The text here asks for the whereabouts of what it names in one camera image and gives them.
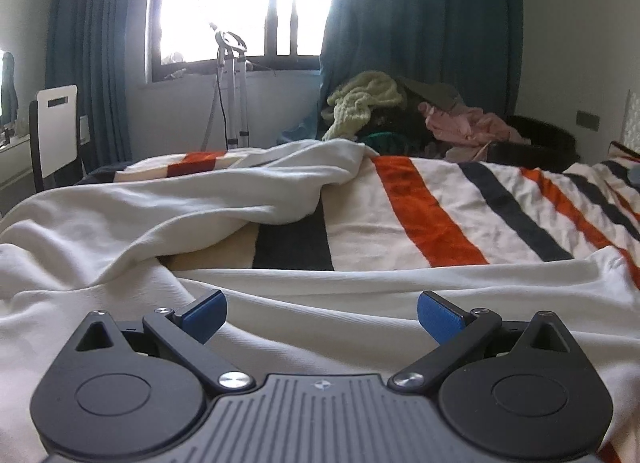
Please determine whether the black laundry basket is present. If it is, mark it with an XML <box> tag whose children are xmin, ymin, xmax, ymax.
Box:
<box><xmin>487</xmin><ymin>114</ymin><xmax>583</xmax><ymax>174</ymax></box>

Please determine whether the pink garment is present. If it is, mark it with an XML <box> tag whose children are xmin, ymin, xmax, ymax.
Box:
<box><xmin>418</xmin><ymin>102</ymin><xmax>531</xmax><ymax>150</ymax></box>

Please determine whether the yellow-green knitted garment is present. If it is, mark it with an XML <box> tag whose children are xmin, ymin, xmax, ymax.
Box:
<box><xmin>320</xmin><ymin>71</ymin><xmax>404</xmax><ymax>142</ymax></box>

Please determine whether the white chair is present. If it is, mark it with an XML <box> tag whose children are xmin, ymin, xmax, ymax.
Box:
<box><xmin>28</xmin><ymin>85</ymin><xmax>86</xmax><ymax>191</ymax></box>

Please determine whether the dark green garment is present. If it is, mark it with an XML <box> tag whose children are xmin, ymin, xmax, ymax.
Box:
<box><xmin>359</xmin><ymin>110</ymin><xmax>431</xmax><ymax>158</ymax></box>

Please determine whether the window with dark frame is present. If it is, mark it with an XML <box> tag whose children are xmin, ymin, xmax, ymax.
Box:
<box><xmin>146</xmin><ymin>0</ymin><xmax>341</xmax><ymax>84</ymax></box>

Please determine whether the teal curtain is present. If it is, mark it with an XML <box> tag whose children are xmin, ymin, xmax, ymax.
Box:
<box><xmin>318</xmin><ymin>0</ymin><xmax>525</xmax><ymax>144</ymax></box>
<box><xmin>45</xmin><ymin>0</ymin><xmax>156</xmax><ymax>178</ymax></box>

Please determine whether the dark grey garment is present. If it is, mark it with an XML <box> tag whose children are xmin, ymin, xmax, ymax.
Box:
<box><xmin>395</xmin><ymin>75</ymin><xmax>468</xmax><ymax>111</ymax></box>

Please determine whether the white desk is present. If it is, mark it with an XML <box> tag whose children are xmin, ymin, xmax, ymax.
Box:
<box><xmin>0</xmin><ymin>133</ymin><xmax>38</xmax><ymax>216</ymax></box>

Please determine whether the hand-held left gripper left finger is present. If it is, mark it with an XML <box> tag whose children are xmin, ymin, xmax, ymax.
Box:
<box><xmin>75</xmin><ymin>289</ymin><xmax>256</xmax><ymax>394</ymax></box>

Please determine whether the white cloth garment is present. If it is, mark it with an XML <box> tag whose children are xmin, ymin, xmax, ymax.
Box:
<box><xmin>0</xmin><ymin>138</ymin><xmax>640</xmax><ymax>463</ymax></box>

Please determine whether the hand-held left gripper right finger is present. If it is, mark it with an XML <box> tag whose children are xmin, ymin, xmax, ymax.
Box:
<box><xmin>388</xmin><ymin>291</ymin><xmax>572</xmax><ymax>391</ymax></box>

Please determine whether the garment steamer stand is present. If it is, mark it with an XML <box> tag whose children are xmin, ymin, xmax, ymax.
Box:
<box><xmin>200</xmin><ymin>23</ymin><xmax>251</xmax><ymax>152</ymax></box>

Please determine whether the orange black striped blanket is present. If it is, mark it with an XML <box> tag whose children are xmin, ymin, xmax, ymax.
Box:
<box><xmin>75</xmin><ymin>141</ymin><xmax>640</xmax><ymax>463</ymax></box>

